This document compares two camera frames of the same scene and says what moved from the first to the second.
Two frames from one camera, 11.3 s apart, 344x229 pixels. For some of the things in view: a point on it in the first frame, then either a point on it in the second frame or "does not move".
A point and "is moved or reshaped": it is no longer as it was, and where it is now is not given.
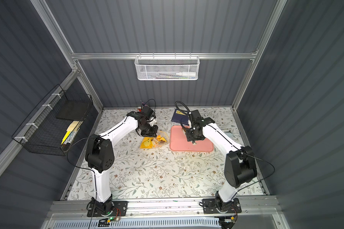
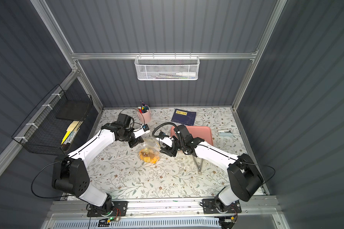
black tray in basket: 73,109 does not move
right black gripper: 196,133 to 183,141
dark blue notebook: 177,115 does not move
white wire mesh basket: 166,67 does not move
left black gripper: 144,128 to 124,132
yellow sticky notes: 70,128 does not move
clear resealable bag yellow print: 150,142 is moved or reshaped
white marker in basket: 186,74 does not move
